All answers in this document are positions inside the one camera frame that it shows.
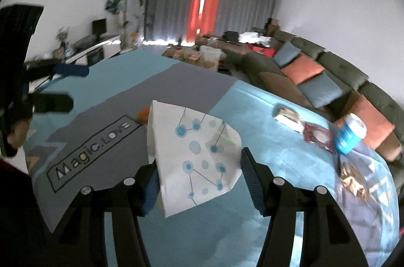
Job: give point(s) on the clear plastic snack bag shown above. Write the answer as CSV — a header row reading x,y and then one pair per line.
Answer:
x,y
363,178

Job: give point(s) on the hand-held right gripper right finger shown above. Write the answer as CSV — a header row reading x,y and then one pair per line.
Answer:
x,y
252,181

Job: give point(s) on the small white snack box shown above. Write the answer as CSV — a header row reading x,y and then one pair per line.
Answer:
x,y
288,118

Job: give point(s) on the black and white TV cabinet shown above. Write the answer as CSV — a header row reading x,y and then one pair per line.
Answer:
x,y
94,49

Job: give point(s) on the green brown corner sofa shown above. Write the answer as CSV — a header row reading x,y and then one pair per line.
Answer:
x,y
344,65

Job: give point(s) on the brown coffee table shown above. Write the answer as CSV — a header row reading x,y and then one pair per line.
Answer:
x,y
221,44

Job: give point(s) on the red cloth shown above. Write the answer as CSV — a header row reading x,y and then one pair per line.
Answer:
x,y
264,51

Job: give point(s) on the white clothes pile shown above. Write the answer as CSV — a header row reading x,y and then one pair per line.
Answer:
x,y
254,37

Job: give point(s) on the white blue-dotted paper bag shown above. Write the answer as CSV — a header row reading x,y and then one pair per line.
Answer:
x,y
195,159

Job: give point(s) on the black bag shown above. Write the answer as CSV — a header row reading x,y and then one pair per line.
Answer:
x,y
232,36

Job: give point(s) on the brown cardboard box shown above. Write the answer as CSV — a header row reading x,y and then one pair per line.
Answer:
x,y
273,26

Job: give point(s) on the large orange cushion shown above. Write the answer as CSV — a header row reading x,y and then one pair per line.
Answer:
x,y
366,120

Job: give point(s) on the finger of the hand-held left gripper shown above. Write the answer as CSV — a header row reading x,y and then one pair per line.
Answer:
x,y
72,70
53,102

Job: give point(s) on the white standing air conditioner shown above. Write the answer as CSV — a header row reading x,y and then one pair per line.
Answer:
x,y
134,11

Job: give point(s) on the dark red snack packet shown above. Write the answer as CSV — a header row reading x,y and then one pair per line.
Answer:
x,y
318,137

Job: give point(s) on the black monitor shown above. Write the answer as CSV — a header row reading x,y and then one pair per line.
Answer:
x,y
98,26

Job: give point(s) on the large blue cushion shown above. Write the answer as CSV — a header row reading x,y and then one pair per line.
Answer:
x,y
320,90

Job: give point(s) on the small blue cushion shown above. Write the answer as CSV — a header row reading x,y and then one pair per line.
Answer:
x,y
285,54

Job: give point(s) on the small orange cushion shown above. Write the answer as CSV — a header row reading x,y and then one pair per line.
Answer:
x,y
303,69

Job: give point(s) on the small potted plant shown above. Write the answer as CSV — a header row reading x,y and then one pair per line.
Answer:
x,y
63,36

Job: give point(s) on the person's left hand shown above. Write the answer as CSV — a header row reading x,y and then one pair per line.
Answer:
x,y
19,134

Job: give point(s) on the blue cup with white lid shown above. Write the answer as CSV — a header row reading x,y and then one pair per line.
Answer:
x,y
348,136

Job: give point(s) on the blue grey printed mat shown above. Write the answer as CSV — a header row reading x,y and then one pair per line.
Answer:
x,y
252,103

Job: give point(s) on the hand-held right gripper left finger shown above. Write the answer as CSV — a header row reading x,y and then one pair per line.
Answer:
x,y
151,191

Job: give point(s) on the standing fan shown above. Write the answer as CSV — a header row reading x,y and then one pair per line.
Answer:
x,y
115,3

